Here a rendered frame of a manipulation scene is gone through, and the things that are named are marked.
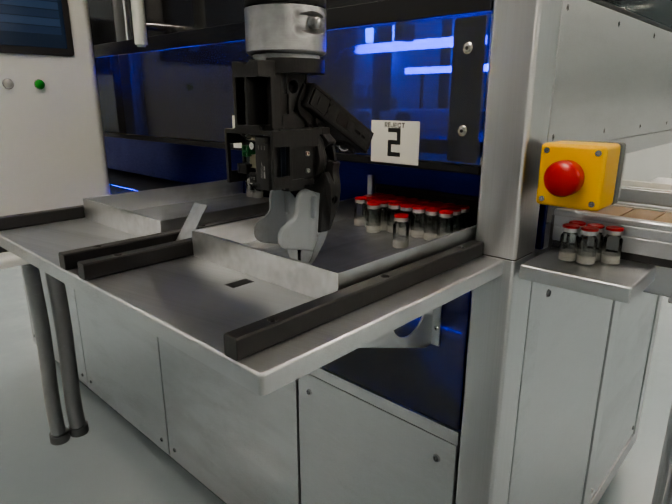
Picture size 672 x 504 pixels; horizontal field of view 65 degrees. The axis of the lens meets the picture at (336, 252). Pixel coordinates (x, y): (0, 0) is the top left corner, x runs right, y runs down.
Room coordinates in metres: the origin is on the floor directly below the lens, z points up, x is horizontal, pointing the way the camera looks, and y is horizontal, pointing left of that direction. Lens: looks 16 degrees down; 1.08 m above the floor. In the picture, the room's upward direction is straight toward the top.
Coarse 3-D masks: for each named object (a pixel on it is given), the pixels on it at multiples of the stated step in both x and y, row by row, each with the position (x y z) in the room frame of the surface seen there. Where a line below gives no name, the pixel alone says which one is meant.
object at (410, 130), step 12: (372, 120) 0.80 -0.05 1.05; (384, 120) 0.78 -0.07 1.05; (384, 132) 0.78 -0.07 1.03; (396, 132) 0.77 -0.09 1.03; (408, 132) 0.75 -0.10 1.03; (372, 144) 0.80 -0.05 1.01; (384, 144) 0.78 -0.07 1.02; (408, 144) 0.75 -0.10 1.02; (372, 156) 0.80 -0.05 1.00; (384, 156) 0.78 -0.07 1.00; (408, 156) 0.75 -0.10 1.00
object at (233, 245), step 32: (224, 224) 0.70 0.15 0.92; (352, 224) 0.84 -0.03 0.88; (224, 256) 0.62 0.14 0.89; (256, 256) 0.58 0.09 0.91; (288, 256) 0.66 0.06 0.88; (320, 256) 0.66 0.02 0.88; (352, 256) 0.66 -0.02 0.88; (384, 256) 0.55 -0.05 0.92; (416, 256) 0.59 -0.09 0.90; (288, 288) 0.54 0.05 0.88; (320, 288) 0.51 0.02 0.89
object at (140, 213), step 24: (144, 192) 0.98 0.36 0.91; (168, 192) 1.01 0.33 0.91; (192, 192) 1.05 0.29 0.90; (216, 192) 1.09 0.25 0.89; (240, 192) 1.14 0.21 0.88; (96, 216) 0.87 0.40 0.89; (120, 216) 0.81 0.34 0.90; (144, 216) 0.75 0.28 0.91; (168, 216) 0.90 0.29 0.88; (216, 216) 0.79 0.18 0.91; (240, 216) 0.82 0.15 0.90
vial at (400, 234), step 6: (396, 222) 0.70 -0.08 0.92; (402, 222) 0.70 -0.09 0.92; (396, 228) 0.70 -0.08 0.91; (402, 228) 0.69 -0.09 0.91; (408, 228) 0.70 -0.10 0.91; (396, 234) 0.70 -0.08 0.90; (402, 234) 0.69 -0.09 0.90; (408, 234) 0.70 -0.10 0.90; (396, 240) 0.70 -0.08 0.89; (402, 240) 0.69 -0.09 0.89; (408, 240) 0.70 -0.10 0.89; (396, 246) 0.70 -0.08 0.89; (402, 246) 0.69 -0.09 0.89
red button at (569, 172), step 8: (568, 160) 0.58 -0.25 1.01; (552, 168) 0.58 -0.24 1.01; (560, 168) 0.57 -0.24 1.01; (568, 168) 0.57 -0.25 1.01; (576, 168) 0.57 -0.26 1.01; (544, 176) 0.59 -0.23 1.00; (552, 176) 0.58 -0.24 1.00; (560, 176) 0.57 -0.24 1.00; (568, 176) 0.57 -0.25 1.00; (576, 176) 0.56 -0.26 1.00; (584, 176) 0.57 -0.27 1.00; (544, 184) 0.59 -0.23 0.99; (552, 184) 0.58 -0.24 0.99; (560, 184) 0.57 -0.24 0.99; (568, 184) 0.57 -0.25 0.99; (576, 184) 0.56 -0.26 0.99; (552, 192) 0.58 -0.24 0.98; (560, 192) 0.57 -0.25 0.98; (568, 192) 0.57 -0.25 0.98
